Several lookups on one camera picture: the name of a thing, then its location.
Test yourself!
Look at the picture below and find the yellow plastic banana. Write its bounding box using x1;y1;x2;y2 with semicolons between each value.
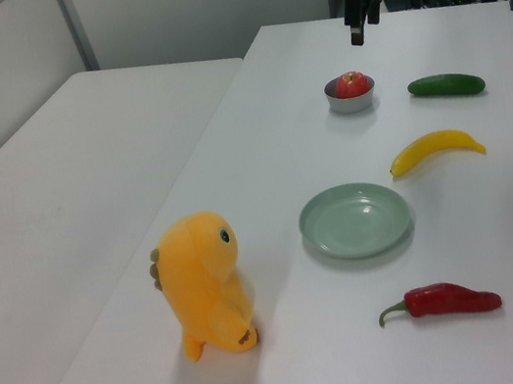
384;122;490;181

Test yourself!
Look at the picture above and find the green cucumber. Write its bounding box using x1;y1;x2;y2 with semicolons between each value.
405;66;488;107

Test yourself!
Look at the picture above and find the small grey bowl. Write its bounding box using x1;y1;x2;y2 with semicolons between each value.
321;71;381;119

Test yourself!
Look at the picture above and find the pale green plastic plate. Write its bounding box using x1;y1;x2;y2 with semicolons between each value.
293;173;419;268

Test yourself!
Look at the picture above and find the red apple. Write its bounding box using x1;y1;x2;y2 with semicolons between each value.
332;68;373;102

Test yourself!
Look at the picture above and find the red chili pepper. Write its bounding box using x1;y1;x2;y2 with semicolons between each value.
373;272;504;331

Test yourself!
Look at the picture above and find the orange plush bird toy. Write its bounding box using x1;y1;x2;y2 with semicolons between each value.
139;204;265;368

